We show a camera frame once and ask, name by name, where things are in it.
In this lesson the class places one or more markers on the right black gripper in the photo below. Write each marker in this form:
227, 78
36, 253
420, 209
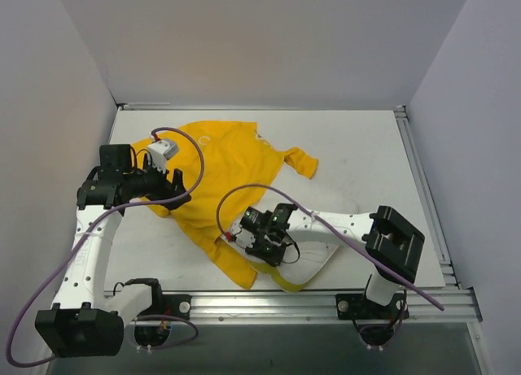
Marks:
257, 237

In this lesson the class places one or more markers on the aluminium front rail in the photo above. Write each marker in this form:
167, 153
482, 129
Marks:
312, 306

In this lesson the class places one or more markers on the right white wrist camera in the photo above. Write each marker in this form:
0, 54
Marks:
238, 237

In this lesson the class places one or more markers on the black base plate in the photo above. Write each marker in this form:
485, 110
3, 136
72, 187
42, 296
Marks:
357, 307
177, 305

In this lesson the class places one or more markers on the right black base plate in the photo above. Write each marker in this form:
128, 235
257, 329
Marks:
357, 307

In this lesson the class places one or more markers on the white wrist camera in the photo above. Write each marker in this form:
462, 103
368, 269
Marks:
161, 152
238, 237

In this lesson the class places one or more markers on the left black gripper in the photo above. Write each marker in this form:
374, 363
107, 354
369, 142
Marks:
164, 184

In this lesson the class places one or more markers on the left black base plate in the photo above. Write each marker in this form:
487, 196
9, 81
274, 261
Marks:
177, 305

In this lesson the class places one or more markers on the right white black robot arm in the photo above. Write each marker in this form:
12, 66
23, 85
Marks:
393, 244

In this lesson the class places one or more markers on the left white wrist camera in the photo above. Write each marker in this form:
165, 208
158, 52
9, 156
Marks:
161, 152

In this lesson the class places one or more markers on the white pillow with yellow edge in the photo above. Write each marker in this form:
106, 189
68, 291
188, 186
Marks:
303, 262

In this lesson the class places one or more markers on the yellow pillowcase with print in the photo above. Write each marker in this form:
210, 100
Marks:
234, 164

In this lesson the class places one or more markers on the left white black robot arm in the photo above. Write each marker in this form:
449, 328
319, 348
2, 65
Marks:
81, 322

